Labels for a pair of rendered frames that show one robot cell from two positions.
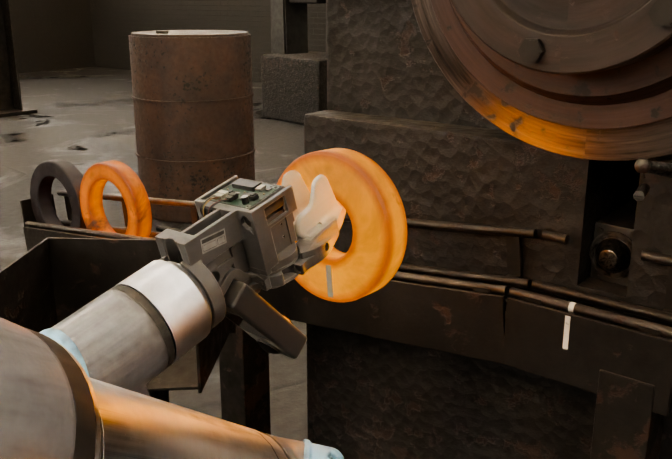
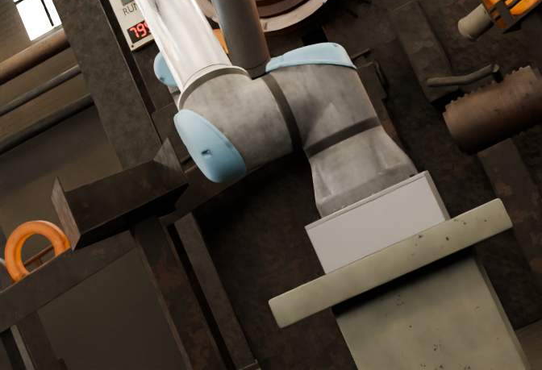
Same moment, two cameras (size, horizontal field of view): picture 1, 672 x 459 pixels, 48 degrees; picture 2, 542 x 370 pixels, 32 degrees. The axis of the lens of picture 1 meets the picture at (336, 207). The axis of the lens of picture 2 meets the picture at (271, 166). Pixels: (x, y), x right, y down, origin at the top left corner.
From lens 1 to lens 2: 1.60 m
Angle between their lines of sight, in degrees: 33
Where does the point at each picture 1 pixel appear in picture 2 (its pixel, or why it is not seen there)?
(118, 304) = not seen: hidden behind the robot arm
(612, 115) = not seen: outside the picture
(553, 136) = (283, 20)
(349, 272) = not seen: hidden behind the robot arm
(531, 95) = (266, 7)
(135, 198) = (56, 230)
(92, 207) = (18, 266)
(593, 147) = (300, 14)
